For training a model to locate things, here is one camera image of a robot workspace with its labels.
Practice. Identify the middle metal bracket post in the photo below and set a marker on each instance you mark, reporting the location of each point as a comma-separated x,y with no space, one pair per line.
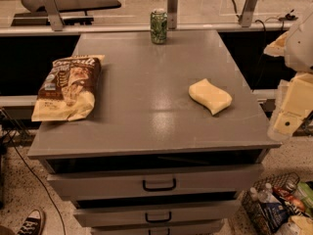
172,8

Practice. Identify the top drawer black handle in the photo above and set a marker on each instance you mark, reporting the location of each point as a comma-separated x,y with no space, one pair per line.
159,186

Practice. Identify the drawer black handle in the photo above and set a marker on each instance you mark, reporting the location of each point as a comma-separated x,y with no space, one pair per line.
159,186
158,217
159,231

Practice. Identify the brown chip bag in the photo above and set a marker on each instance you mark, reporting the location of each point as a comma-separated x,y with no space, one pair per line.
69,90

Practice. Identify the left metal bracket post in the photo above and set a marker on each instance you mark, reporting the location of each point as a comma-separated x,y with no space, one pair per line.
54,17

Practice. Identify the bottom drawer black handle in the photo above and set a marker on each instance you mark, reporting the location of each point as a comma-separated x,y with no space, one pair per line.
159,231

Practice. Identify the wire basket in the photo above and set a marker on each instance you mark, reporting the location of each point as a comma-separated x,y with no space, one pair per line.
253,207

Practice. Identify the yellow sponge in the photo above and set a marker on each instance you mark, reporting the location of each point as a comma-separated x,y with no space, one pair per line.
213,98

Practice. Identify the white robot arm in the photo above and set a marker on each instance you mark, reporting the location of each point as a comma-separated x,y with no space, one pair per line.
294,98

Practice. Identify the green package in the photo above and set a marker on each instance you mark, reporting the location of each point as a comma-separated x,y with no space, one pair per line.
305,194

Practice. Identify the red snack package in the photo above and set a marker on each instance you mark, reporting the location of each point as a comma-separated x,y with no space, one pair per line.
286,195

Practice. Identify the black white sneaker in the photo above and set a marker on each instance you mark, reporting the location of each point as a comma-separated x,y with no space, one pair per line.
33,224

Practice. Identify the dark bench table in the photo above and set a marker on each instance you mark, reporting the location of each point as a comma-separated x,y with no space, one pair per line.
37,14

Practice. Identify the metal bracket post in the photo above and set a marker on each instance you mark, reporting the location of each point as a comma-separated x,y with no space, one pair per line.
54,17
172,8
245,18

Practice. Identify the clear water bottle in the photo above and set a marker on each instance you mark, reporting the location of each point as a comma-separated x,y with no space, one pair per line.
265,195

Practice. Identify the right metal bracket post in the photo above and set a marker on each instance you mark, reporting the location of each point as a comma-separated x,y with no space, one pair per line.
245,18

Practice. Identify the green soda can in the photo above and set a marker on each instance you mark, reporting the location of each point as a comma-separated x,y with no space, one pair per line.
158,26

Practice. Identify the middle drawer black handle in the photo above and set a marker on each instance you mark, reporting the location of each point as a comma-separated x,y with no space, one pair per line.
158,217

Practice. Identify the blue snack bag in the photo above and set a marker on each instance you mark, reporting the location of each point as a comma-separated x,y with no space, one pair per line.
275,214

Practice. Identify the grey drawer cabinet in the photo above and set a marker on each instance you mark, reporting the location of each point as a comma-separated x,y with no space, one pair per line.
145,126

